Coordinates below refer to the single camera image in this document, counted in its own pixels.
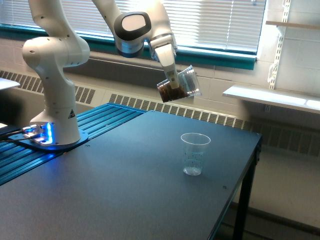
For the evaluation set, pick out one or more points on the white desk corner at left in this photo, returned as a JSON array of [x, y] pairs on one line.
[[7, 84]]

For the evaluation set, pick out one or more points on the white shelf bracket rail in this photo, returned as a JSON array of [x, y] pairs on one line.
[[281, 28]]

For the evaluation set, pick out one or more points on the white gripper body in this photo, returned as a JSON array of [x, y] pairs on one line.
[[163, 49]]

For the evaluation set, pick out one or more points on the blue aluminium rail frame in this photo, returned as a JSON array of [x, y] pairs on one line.
[[19, 157]]

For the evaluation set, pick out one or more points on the baseboard radiator heater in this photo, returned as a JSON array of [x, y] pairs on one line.
[[283, 137]]

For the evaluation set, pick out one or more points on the wooden upper wall shelf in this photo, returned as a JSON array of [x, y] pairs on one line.
[[292, 25]]

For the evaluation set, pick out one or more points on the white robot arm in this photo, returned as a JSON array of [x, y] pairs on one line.
[[62, 48]]

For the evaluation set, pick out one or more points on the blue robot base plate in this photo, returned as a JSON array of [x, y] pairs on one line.
[[49, 148]]

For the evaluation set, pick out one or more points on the clear plastic cup on table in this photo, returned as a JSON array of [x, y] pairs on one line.
[[194, 151]]

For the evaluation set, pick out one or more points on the white lower wall shelf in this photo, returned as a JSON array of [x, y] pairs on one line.
[[278, 98]]

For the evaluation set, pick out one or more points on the clear cup with brown pellets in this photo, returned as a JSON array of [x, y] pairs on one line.
[[188, 86]]

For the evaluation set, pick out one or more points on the white window blinds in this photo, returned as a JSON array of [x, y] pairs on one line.
[[230, 25]]

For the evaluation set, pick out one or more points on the black table leg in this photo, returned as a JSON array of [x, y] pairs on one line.
[[244, 198]]

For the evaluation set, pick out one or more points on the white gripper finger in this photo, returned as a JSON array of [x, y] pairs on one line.
[[172, 76]]

